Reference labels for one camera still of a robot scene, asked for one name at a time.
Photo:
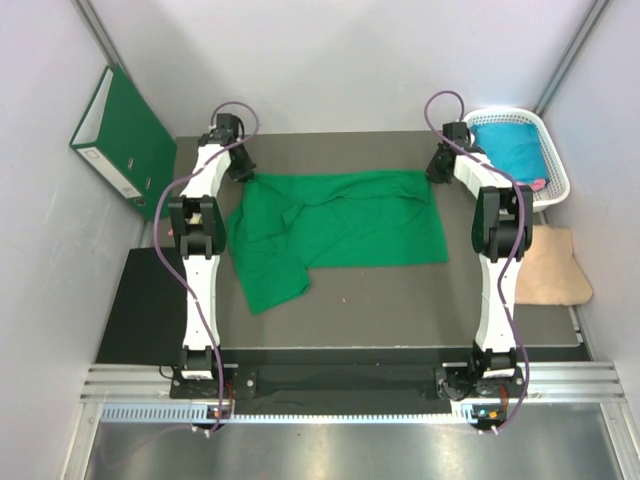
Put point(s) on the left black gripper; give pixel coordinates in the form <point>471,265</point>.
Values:
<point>243,174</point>

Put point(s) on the aluminium frame rail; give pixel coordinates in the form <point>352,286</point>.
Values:
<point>548,381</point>

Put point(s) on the green t shirt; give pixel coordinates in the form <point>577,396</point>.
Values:
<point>286,225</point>

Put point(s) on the white plastic basket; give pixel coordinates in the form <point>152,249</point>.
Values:
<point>558,186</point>

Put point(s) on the green ring binder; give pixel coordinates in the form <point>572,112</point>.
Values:
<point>120,136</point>

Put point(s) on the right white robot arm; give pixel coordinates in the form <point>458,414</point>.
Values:
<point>501,234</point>

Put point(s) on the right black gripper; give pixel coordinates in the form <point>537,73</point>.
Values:
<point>432,173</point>

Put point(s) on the blue folded t shirt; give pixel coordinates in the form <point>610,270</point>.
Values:
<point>514,148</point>

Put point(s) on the pink folded t shirt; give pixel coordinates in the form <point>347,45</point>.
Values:
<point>535,185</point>

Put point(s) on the beige folded t shirt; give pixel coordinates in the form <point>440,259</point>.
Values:
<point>550,274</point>

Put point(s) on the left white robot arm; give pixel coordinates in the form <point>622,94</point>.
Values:
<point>200,239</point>

